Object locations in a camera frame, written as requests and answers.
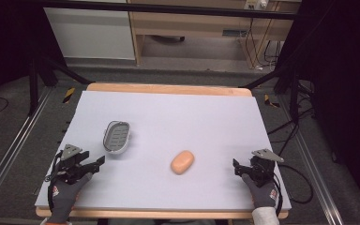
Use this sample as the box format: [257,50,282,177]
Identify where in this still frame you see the yellow black floor tape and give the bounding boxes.
[263,94,281,109]
[62,86,76,104]

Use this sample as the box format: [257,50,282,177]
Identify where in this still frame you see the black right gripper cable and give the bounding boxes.
[271,162,314,218]

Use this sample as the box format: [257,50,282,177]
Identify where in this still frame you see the metal floor rail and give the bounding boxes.
[0,86,54,218]
[277,93,346,225]

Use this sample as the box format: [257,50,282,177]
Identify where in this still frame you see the orange soap bar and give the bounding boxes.
[170,149,196,176]

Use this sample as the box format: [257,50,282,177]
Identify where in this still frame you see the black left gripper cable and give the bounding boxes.
[44,151,64,211]

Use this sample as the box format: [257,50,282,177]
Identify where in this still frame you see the light wooden desk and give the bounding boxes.
[127,0,296,68]

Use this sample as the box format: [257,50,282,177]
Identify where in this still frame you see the black frame bar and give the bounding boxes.
[40,0,298,21]

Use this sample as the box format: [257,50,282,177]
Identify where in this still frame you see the black floor cables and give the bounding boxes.
[265,79,316,158]

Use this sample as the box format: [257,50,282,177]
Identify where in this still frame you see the white foam mat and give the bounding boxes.
[34,90,293,212]

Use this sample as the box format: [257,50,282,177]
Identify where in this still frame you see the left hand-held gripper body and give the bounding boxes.
[55,143,90,186]

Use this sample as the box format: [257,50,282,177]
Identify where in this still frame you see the person's left hand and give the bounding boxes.
[46,172,94,225]

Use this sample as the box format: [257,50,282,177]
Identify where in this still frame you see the wooden table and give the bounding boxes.
[35,82,291,220]

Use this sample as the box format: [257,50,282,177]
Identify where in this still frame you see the person's right hand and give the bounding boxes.
[241,172,279,210]

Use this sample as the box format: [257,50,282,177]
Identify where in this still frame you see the black metal stand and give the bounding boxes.
[237,62,304,123]
[27,52,94,117]

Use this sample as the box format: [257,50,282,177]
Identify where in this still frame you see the black curtain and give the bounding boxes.
[0,0,67,113]
[277,0,360,217]

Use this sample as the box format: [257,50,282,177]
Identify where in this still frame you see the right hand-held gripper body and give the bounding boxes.
[248,148,285,186]

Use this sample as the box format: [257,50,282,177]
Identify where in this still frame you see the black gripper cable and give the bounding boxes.
[271,162,314,218]
[44,151,64,211]

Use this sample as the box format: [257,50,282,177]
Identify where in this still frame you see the grey soap dish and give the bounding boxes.
[102,120,132,156]

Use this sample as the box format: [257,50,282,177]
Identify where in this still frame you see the hanging desk cables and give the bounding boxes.
[243,17,283,72]

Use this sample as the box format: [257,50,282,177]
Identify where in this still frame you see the white cabinet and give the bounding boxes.
[43,7,136,61]

